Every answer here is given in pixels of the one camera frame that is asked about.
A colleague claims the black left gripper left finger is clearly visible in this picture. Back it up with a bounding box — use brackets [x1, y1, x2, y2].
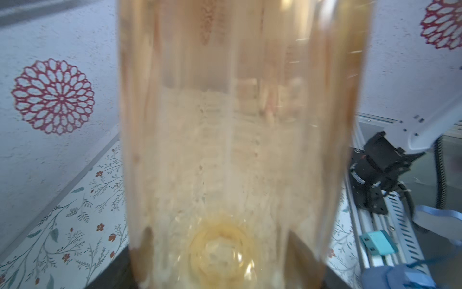
[85, 247, 137, 289]

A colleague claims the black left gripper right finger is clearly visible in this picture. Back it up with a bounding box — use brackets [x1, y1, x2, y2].
[286, 231, 351, 289]

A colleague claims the amber plastic spray bottle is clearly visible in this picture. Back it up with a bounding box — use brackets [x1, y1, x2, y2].
[118, 1, 374, 289]

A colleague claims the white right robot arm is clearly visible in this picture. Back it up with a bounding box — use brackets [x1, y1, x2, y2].
[349, 96, 462, 215]

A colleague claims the teal power adapter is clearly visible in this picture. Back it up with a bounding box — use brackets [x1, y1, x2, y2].
[360, 230, 398, 256]

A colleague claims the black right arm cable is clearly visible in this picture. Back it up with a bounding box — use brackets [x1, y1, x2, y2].
[396, 135, 448, 232]

